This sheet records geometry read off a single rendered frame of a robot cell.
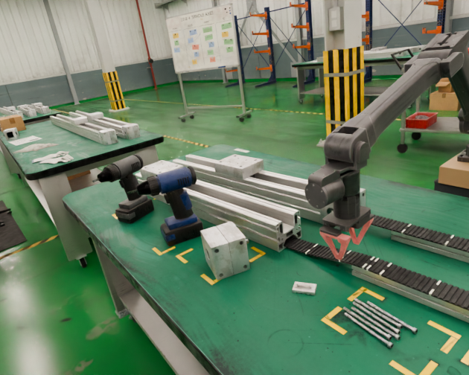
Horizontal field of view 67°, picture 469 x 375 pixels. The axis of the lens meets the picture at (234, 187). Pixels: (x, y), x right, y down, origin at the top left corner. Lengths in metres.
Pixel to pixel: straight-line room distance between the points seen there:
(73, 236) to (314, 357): 2.16
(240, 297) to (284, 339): 0.16
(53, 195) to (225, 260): 1.81
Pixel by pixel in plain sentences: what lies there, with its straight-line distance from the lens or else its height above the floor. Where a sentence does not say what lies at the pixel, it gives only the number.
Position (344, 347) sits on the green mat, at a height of 0.78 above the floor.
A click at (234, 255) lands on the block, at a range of 0.88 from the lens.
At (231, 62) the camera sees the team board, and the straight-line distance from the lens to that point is 6.55.
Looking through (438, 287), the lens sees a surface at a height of 0.81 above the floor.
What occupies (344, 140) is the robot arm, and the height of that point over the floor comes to 1.10.
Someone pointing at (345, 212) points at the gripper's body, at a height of 0.94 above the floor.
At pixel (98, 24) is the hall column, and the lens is 11.11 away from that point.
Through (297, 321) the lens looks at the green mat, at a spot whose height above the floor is 0.78.
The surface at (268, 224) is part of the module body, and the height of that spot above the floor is 0.86.
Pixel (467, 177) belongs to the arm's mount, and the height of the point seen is 0.82.
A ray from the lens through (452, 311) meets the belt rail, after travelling 0.81.
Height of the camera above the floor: 1.31
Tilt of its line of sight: 22 degrees down
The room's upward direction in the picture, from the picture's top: 9 degrees counter-clockwise
